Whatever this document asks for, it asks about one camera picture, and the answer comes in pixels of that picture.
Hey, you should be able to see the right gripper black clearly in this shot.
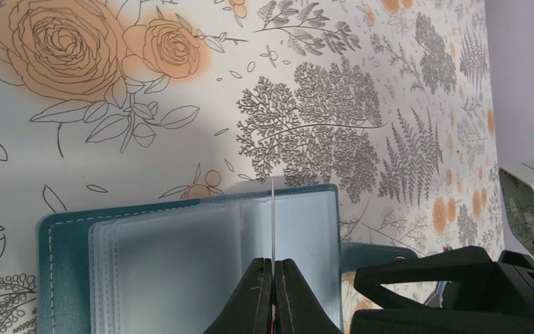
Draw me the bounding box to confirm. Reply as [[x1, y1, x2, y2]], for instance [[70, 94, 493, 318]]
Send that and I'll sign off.
[[350, 246, 534, 333]]

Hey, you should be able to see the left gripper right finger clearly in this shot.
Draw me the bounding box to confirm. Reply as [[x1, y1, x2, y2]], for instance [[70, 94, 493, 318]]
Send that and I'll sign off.
[[274, 259, 341, 334]]

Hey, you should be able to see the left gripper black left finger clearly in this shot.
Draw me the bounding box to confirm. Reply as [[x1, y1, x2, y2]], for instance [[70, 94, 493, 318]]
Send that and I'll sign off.
[[204, 257, 273, 334]]

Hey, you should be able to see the thin card seen edge-on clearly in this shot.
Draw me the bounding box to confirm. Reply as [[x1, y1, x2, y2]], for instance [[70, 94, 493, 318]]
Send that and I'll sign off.
[[270, 178, 276, 270]]

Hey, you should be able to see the blue leather card holder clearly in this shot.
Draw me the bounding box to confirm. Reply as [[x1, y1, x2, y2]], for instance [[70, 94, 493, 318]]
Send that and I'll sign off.
[[37, 184, 416, 333]]

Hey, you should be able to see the floral patterned table mat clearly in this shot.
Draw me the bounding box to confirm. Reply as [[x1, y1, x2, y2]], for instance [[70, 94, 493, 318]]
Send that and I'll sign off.
[[0, 1, 504, 333]]

